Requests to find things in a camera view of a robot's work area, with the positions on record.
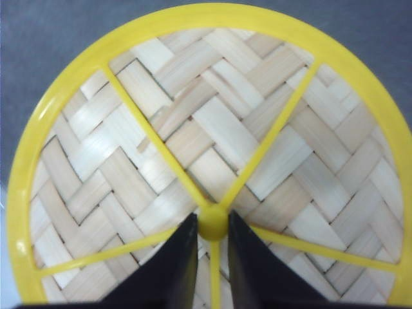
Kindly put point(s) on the woven bamboo steamer lid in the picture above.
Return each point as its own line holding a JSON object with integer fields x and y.
{"x": 207, "y": 121}

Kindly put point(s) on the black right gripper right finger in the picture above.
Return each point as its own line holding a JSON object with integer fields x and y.
{"x": 259, "y": 279}

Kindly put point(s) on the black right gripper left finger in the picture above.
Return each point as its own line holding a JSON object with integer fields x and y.
{"x": 167, "y": 280}

